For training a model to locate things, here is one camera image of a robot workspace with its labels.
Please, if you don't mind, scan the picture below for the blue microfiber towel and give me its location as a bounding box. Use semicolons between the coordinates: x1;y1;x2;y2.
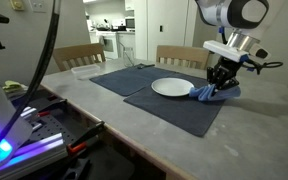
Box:
189;85;241;102

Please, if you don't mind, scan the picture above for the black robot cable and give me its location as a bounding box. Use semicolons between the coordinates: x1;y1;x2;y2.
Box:
247;56;284;72

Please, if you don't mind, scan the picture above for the dark blue placemat near jar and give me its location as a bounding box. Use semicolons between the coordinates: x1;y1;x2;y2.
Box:
91;66;173;97

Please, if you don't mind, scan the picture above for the white kitchen stove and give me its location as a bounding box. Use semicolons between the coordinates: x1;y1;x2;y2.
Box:
96;31;119;59

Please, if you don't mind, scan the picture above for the clear plastic container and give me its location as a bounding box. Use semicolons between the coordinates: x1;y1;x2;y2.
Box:
71;64;100;80

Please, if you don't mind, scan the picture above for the clear glass jar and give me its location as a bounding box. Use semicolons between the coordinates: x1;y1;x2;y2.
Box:
123;47;134;67

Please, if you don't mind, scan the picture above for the wooden chair near jar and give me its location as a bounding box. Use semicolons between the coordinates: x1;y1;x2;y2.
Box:
53;43;106;71

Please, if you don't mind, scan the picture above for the dark blue placemat under plate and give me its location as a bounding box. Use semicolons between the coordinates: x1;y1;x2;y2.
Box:
125;85;224;137

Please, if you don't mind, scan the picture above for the small dark metal utensil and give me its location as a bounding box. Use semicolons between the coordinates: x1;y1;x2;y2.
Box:
137;64;155;69

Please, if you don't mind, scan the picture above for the wooden chair near plate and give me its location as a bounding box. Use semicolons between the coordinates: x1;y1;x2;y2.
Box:
156;45;209;70

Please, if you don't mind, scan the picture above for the black thick foreground cable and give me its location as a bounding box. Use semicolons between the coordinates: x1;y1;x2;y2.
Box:
0;0;62;161

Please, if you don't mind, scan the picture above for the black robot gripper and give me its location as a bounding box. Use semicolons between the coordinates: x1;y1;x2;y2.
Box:
207;56;242;90

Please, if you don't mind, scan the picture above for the black orange clamp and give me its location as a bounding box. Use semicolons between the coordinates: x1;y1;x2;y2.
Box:
67;121;104;155

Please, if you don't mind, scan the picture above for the white round plate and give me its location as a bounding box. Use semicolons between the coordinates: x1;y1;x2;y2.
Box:
151;78;194;97

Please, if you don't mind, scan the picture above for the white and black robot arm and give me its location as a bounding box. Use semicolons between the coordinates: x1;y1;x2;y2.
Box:
195;0;273;91

